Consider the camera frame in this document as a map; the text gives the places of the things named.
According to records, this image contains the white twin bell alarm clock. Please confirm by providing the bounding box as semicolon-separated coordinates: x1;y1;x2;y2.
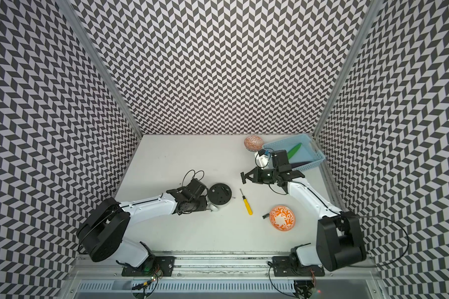
207;183;233;212

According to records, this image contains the yellow handled screwdriver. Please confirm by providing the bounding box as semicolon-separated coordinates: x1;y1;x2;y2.
239;189;253;216

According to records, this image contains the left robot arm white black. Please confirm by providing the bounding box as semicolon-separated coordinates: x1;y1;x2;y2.
76;188;208;269

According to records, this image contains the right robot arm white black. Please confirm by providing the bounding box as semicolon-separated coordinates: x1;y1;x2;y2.
240;166;367;272

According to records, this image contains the dark purple eggplant toy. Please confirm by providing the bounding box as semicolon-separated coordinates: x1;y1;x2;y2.
291;161;311;168

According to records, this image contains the green cucumber toy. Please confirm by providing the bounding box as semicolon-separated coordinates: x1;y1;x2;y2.
287;143;302;159

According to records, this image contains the light blue plastic basket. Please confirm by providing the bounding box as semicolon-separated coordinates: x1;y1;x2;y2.
264;134;326;172

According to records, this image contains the orange patterned bowl upright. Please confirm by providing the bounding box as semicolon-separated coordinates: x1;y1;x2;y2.
269;206;296;232

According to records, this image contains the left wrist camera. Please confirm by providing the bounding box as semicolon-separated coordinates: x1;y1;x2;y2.
182;179;207;201

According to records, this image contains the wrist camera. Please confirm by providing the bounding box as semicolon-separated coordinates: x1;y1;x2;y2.
182;179;207;201
254;149;290;169

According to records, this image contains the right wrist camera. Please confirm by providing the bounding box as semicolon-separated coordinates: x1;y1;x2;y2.
254;149;290;169

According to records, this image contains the aluminium front rail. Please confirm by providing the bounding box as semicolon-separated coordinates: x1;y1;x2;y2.
69;251;380;281

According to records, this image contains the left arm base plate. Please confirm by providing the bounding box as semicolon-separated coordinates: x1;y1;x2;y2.
121;256;176;277

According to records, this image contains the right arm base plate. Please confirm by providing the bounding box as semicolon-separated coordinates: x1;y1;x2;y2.
271;256;325;277

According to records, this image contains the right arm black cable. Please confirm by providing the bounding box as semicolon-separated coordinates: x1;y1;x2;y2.
358;215;411;269

